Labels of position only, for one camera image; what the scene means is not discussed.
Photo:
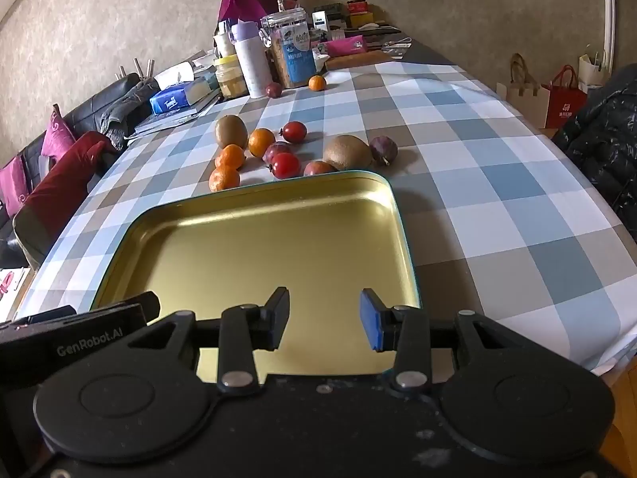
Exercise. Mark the glass cereal jar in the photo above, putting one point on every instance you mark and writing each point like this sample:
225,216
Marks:
290,45

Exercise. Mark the dark purple plum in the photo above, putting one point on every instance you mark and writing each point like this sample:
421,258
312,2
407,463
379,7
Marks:
384,150

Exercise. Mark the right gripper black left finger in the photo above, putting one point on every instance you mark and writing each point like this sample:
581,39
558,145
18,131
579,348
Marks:
245,329

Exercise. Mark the far small mandarin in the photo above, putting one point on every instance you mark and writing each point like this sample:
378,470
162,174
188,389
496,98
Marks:
317,83

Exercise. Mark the red plum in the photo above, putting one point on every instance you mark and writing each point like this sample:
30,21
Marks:
274,149
318,167

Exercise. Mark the yellow lid honey jar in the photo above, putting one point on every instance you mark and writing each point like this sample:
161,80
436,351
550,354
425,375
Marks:
230,77

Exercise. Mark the red plum by tray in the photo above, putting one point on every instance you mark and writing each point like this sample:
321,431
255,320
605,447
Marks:
318,167

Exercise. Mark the white paper bag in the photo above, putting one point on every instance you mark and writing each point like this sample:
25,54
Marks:
591,76

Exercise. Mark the pink pouch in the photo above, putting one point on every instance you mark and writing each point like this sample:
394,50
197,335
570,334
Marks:
346,46

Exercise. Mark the checkered tablecloth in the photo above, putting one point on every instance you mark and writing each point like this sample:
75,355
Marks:
497,218

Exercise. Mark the magenta cushion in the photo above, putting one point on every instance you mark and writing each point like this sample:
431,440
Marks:
58,138

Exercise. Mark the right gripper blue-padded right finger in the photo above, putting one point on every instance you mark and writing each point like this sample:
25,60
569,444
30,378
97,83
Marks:
403,330

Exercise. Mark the kiwi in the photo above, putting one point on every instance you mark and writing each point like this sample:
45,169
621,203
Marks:
231,130
347,152

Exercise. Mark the blue tissue pack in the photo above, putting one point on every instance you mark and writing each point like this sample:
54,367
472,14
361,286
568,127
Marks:
179,96

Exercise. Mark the orange mandarin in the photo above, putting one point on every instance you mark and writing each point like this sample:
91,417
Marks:
259,141
223,178
230,156

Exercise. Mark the gold metal tray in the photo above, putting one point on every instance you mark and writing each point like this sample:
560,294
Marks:
324,238

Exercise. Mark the wooden cutting board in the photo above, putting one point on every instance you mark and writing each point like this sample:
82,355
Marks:
357,60

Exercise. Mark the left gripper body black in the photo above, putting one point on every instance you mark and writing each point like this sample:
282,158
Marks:
35,347

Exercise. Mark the beige paper bag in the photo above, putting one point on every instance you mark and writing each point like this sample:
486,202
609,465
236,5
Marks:
525,93

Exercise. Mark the stack of books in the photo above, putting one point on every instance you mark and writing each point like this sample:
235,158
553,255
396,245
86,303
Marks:
159,122

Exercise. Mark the white purple thermos bottle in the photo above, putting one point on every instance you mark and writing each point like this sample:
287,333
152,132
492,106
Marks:
252,57

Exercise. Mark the red shopping bag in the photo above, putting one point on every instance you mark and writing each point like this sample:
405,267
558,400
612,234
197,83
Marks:
565,97

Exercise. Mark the black puffer jacket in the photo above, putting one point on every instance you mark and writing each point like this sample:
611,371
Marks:
600,140

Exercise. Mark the red tomato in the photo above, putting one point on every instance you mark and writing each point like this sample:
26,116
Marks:
285,165
294,132

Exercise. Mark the far dark plum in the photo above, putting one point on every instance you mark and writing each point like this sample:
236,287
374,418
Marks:
274,90

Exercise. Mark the black leather sofa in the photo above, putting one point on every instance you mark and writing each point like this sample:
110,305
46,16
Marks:
80,120

